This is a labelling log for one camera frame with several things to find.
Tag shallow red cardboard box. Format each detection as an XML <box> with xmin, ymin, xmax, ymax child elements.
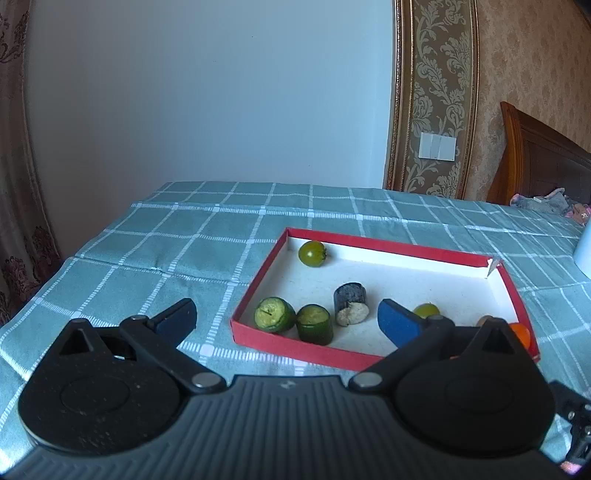
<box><xmin>230</xmin><ymin>227</ymin><xmax>541</xmax><ymax>372</ymax></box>

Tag dark sugarcane piece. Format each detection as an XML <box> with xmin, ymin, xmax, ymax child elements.
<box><xmin>333</xmin><ymin>282</ymin><xmax>370</xmax><ymax>327</ymax></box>

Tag gilded wall panel frame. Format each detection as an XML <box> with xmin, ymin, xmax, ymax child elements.
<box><xmin>383</xmin><ymin>0</ymin><xmax>481</xmax><ymax>199</ymax></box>

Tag green cucumber piece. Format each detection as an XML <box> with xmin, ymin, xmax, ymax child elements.
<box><xmin>254</xmin><ymin>296</ymin><xmax>296</xmax><ymax>334</ymax></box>
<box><xmin>296</xmin><ymin>305</ymin><xmax>334</xmax><ymax>345</ymax></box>

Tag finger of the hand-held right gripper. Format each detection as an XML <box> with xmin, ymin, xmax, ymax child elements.
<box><xmin>549</xmin><ymin>380</ymin><xmax>591</xmax><ymax>418</ymax></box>

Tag white wall light switch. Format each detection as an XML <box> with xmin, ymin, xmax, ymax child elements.
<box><xmin>419</xmin><ymin>131</ymin><xmax>458</xmax><ymax>161</ymax></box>

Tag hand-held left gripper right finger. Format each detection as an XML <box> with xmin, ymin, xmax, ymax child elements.
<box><xmin>348</xmin><ymin>299</ymin><xmax>533</xmax><ymax>393</ymax></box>

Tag wooden bed headboard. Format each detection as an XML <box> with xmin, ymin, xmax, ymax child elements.
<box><xmin>486</xmin><ymin>102</ymin><xmax>591</xmax><ymax>206</ymax></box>

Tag orange mandarin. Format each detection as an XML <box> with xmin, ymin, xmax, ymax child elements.
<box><xmin>508</xmin><ymin>323</ymin><xmax>532</xmax><ymax>352</ymax></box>

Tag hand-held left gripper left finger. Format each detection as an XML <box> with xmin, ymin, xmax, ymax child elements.
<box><xmin>46</xmin><ymin>298</ymin><xmax>226</xmax><ymax>394</ymax></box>

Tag white electric kettle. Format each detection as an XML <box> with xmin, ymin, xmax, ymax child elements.
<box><xmin>573</xmin><ymin>226</ymin><xmax>591</xmax><ymax>280</ymax></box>

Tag crumpled clothes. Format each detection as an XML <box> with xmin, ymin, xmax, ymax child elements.
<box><xmin>510</xmin><ymin>188</ymin><xmax>591</xmax><ymax>227</ymax></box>

